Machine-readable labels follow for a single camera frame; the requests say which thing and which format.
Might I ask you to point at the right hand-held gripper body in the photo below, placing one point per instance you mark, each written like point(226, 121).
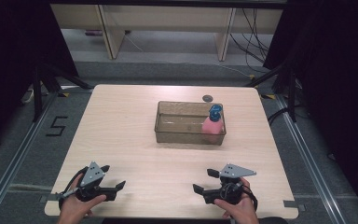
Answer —
point(228, 189)

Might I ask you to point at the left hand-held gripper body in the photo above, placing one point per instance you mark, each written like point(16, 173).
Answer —
point(92, 174)

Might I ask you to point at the pink bottle with blue cap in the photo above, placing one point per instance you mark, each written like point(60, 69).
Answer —
point(213, 127)

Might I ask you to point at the transparent brown plastic box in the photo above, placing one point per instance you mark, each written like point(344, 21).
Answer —
point(180, 137)

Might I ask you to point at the person's right hand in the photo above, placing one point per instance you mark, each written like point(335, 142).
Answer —
point(240, 213)

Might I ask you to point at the person's left hand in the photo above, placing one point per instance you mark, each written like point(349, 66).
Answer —
point(73, 208)

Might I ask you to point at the dark round table grommet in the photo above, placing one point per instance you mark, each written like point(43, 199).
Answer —
point(207, 98)

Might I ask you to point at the yellow black floor tape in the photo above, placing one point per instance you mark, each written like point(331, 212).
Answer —
point(268, 96)
point(64, 94)

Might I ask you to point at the black metal stand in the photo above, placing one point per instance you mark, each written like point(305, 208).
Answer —
point(291, 93)
point(37, 93)

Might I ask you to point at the dark curtain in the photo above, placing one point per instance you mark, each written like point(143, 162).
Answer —
point(12, 46)
point(338, 77)

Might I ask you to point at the metal floor rail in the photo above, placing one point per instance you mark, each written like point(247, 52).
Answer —
point(307, 155)
point(18, 155)

